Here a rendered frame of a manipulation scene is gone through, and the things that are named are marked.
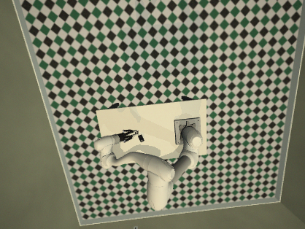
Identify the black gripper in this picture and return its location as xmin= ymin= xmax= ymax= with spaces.
xmin=118 ymin=129 xmax=138 ymax=143

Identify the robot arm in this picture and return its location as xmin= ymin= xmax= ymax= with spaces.
xmin=93 ymin=121 xmax=203 ymax=210

